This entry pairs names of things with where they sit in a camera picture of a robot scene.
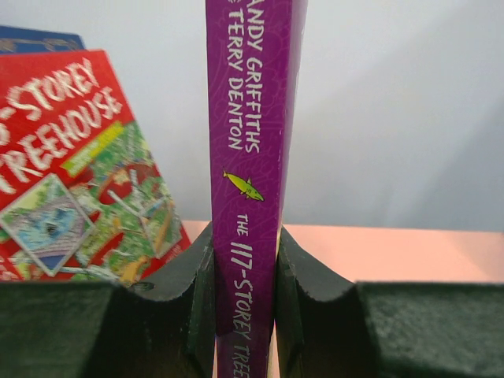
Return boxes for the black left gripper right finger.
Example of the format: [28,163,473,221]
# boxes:
[275,231,503,377]

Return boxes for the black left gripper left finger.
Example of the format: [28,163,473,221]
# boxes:
[1,227,216,377]

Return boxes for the red Storey Treehouse book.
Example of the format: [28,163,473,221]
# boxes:
[1,50,190,286]

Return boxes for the purple 117-Storey Treehouse book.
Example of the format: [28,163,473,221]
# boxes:
[206,0,307,377]

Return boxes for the Jane Eyre blue orange book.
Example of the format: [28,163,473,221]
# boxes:
[1,25,86,54]

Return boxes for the blue pink yellow bookshelf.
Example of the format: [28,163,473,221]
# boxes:
[286,224,503,283]

